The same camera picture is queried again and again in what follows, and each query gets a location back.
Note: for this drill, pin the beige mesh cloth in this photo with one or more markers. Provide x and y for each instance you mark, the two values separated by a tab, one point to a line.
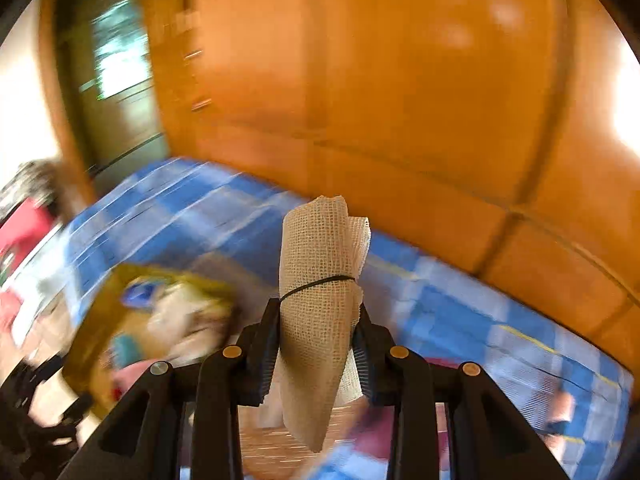
310	310

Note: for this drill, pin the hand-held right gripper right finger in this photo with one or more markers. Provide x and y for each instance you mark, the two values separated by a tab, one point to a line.
365	362

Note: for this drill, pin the red cloth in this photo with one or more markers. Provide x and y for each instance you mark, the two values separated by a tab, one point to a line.
25	232

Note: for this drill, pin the orange wooden wardrobe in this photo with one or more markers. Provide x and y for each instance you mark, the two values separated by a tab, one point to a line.
375	85

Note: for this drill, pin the blue plaid bed sheet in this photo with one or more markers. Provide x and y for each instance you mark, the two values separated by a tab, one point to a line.
450	300

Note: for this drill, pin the maroon cloth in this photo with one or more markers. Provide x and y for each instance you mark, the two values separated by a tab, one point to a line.
372	435

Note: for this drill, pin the black band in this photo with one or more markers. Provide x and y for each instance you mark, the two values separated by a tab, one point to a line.
320	284

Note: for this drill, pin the yellow box of toys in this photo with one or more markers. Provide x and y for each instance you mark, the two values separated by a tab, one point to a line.
95	340

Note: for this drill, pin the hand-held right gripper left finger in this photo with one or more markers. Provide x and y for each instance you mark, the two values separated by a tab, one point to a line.
264	360

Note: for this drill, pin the window with wooden frame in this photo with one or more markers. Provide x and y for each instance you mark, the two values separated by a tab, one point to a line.
120	70

